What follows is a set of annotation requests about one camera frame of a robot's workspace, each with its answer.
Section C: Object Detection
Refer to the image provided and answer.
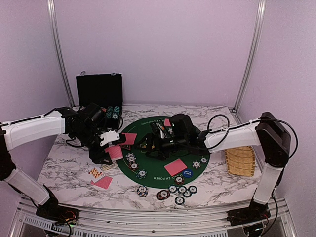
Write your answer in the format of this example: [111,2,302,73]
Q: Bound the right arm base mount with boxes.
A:
[227,207,271,226]

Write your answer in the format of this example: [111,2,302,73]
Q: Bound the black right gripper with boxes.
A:
[134,133,188,160]

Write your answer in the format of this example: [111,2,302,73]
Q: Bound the red chips bottom mat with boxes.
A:
[174,176,184,185]

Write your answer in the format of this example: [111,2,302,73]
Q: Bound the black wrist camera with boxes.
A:
[84,103,106,128]
[169,114,198,144]

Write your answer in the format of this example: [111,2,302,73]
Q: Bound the red card off mat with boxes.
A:
[90,176,113,189]

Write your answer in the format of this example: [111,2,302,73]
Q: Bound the left aluminium frame post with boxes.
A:
[47,0,75,107]

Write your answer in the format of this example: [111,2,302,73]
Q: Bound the round green poker mat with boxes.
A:
[114,116,211,189]

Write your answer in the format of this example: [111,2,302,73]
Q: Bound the teal chips mat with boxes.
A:
[136,169,147,179]

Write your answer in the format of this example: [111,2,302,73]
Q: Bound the white blue chip stack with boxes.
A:
[137,186,148,197]

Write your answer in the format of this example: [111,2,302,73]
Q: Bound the red card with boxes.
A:
[164,159,187,176]
[164,118,171,127]
[121,133,137,145]

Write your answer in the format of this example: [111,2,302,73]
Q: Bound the blue gold card box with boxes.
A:
[101,162,116,171]

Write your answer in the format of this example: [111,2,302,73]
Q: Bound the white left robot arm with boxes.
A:
[0,104,120,220]

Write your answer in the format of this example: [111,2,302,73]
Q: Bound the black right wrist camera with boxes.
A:
[169,114,198,144]

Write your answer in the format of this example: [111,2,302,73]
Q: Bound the red striped card deck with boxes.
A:
[105,145,123,160]

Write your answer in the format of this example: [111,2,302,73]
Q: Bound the teal chip one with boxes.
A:
[168,185,177,193]

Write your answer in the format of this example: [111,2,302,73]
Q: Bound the teal chip mat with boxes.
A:
[200,158,208,164]

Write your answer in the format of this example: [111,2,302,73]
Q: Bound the blue small blind button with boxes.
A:
[182,168,193,178]

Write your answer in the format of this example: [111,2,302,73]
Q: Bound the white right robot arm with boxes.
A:
[137,112,298,221]

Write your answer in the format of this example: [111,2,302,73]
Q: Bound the red black chip stack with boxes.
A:
[156,190,170,200]

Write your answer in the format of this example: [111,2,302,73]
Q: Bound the teal chip three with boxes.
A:
[188,185,198,194]

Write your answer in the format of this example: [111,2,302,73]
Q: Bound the teal chips in case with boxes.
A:
[106,106,121,120]

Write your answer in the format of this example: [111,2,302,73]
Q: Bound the right aluminium frame post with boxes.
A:
[232,0,267,113]

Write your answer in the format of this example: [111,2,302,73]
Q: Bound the black poker chip case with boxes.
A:
[76,73,123,128]

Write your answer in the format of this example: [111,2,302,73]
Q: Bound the front aluminium rail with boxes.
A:
[14,197,297,237]

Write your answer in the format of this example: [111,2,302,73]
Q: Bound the teal chip four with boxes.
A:
[175,196,185,205]

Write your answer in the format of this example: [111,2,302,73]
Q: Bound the teal chip two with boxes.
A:
[178,186,187,194]

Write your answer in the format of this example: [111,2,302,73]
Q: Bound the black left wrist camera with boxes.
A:
[84,103,106,128]

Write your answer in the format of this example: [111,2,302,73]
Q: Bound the aluminium frame post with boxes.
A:
[232,0,267,113]
[47,0,75,107]

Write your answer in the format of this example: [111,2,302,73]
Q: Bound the white blue chips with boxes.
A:
[125,153,137,163]

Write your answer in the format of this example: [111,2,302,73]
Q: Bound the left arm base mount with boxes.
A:
[36,205,79,225]

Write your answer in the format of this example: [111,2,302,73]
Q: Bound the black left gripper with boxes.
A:
[73,126,113,165]

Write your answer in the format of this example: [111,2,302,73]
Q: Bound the face-up hearts card off mat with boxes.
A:
[85,167,105,180]

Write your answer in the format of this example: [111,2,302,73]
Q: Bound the woven bamboo basket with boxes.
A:
[225,146,255,177]

